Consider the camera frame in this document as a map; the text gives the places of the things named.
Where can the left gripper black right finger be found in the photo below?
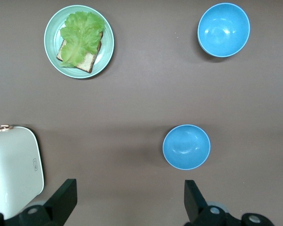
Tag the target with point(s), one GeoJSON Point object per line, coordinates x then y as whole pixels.
{"type": "Point", "coordinates": [193, 200]}

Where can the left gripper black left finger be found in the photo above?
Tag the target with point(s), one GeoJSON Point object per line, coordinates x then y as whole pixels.
{"type": "Point", "coordinates": [63, 200]}

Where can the blue bowl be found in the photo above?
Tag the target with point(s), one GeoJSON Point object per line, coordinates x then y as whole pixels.
{"type": "Point", "coordinates": [186, 147]}
{"type": "Point", "coordinates": [223, 30]}

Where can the white toaster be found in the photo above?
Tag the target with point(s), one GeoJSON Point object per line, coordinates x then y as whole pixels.
{"type": "Point", "coordinates": [14, 169]}

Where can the toast bread slice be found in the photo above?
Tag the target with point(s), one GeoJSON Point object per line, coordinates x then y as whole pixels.
{"type": "Point", "coordinates": [88, 62]}

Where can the light green plate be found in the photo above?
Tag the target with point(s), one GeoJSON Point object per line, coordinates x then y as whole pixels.
{"type": "Point", "coordinates": [52, 42]}

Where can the green lettuce leaf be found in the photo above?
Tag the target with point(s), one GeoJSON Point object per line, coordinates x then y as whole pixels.
{"type": "Point", "coordinates": [81, 37]}

